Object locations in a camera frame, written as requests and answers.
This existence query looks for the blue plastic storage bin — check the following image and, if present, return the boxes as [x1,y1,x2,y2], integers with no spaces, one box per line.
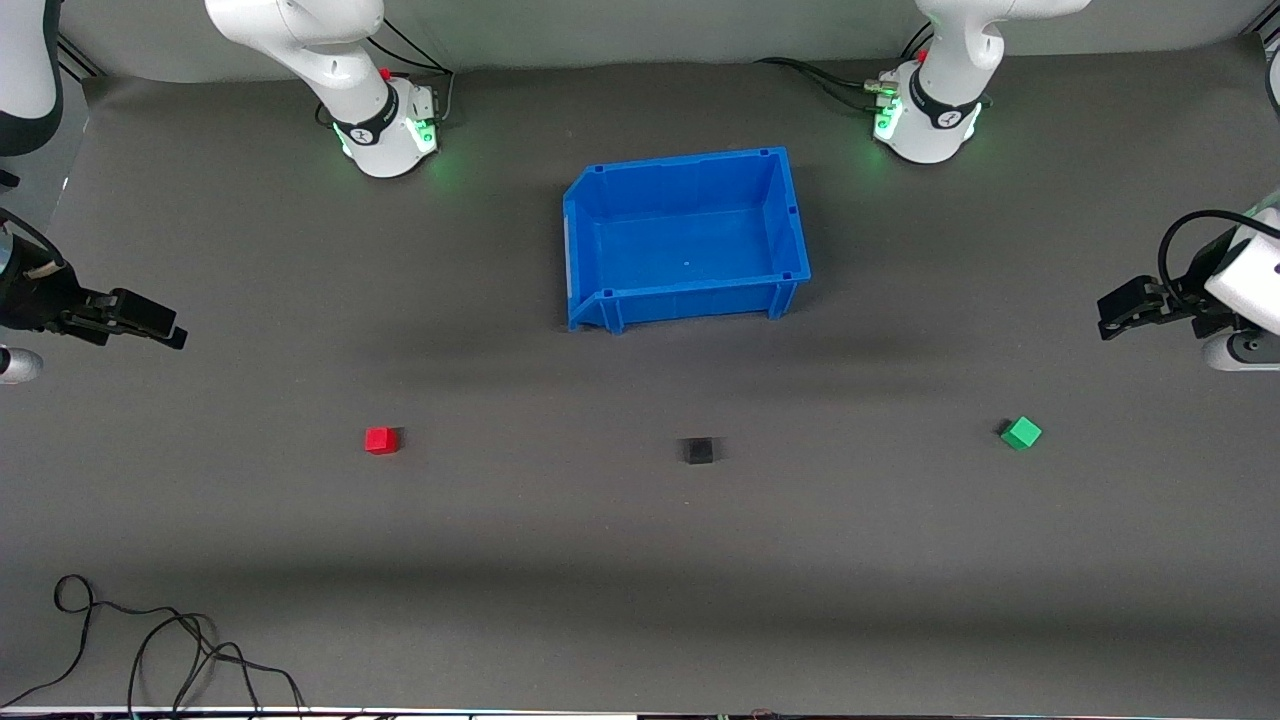
[562,146,812,335]

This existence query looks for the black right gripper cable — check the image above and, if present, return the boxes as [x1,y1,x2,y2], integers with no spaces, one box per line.
[0,206,68,273]

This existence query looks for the black left gripper cable loop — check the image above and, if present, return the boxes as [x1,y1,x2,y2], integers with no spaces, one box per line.
[1157,208,1280,303]

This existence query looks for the thin black loose cable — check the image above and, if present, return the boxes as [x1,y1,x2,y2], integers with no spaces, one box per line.
[0,574,307,717]

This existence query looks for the black right arm base cables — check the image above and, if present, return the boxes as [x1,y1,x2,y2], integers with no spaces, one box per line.
[362,14,457,129]

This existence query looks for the black arm base cables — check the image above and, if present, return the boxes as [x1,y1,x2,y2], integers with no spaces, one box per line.
[753,24,933,113]
[362,14,457,129]

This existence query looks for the black left arm base cables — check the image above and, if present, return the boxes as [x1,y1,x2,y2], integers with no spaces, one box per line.
[753,24,933,113]

